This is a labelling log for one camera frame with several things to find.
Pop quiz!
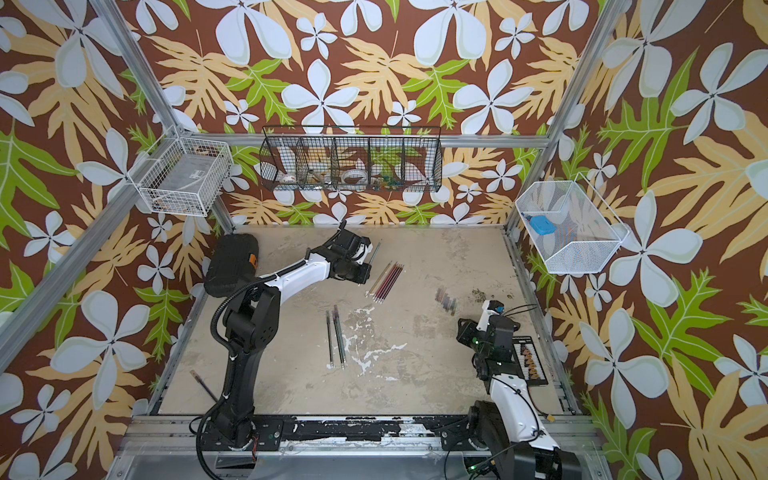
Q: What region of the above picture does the grey pencil pink cap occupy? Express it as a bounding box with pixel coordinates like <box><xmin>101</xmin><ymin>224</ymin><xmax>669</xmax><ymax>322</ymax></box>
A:
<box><xmin>332</xmin><ymin>305</ymin><xmax>346</xmax><ymax>368</ymax></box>

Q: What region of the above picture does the teal green pencil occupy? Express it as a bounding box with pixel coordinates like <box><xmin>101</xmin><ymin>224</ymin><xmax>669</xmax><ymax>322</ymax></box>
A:
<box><xmin>367</xmin><ymin>241</ymin><xmax>382</xmax><ymax>265</ymax></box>

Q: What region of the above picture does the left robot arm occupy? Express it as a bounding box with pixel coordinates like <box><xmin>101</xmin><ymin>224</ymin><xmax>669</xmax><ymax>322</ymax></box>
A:
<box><xmin>196</xmin><ymin>223</ymin><xmax>373</xmax><ymax>450</ymax></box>

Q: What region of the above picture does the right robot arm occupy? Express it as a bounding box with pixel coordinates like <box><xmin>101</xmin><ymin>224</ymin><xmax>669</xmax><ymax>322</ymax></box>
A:
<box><xmin>457</xmin><ymin>311</ymin><xmax>583</xmax><ymax>479</ymax></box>

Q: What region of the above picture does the orange transparent pencil cap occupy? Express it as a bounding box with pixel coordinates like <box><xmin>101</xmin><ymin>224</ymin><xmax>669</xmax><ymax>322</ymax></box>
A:
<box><xmin>435</xmin><ymin>288</ymin><xmax>447</xmax><ymax>309</ymax></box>

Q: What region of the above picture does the yellow pencil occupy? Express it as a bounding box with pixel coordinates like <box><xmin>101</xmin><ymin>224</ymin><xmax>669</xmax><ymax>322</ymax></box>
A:
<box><xmin>366</xmin><ymin>261</ymin><xmax>393</xmax><ymax>297</ymax></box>

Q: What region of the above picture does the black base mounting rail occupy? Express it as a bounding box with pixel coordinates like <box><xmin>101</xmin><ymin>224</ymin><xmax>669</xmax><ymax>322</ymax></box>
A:
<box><xmin>200</xmin><ymin>415</ymin><xmax>529</xmax><ymax>452</ymax></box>

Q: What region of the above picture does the blue object in basket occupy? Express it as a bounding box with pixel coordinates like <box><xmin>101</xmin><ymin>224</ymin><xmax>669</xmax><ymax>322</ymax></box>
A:
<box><xmin>528</xmin><ymin>215</ymin><xmax>557</xmax><ymax>236</ymax></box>

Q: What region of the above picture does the black plastic tool case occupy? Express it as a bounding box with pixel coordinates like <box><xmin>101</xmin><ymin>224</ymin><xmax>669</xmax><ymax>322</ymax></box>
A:
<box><xmin>203</xmin><ymin>233</ymin><xmax>259</xmax><ymax>298</ymax></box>

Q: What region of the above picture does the thin black rod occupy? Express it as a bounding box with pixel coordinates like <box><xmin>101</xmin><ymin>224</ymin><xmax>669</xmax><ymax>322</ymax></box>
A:
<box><xmin>190</xmin><ymin>370</ymin><xmax>218</xmax><ymax>402</ymax></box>

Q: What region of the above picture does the black wire basket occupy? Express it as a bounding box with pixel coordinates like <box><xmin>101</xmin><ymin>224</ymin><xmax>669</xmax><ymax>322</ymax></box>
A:
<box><xmin>257</xmin><ymin>126</ymin><xmax>444</xmax><ymax>192</ymax></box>

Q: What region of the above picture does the white mesh corner basket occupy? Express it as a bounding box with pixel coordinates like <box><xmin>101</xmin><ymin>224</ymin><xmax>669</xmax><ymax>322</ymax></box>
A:
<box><xmin>515</xmin><ymin>176</ymin><xmax>630</xmax><ymax>276</ymax></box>

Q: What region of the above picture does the purple transparent pencil cap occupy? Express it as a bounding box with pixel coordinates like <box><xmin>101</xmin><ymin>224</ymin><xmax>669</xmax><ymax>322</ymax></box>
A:
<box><xmin>441</xmin><ymin>294</ymin><xmax>457</xmax><ymax>315</ymax></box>

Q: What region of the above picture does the white wire basket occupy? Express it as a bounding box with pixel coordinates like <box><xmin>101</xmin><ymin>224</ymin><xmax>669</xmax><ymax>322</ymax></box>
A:
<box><xmin>135</xmin><ymin>137</ymin><xmax>233</xmax><ymax>217</ymax></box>

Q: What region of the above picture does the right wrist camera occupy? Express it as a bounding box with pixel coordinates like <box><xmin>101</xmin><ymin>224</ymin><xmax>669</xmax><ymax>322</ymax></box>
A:
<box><xmin>477</xmin><ymin>299</ymin><xmax>504</xmax><ymax>332</ymax></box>

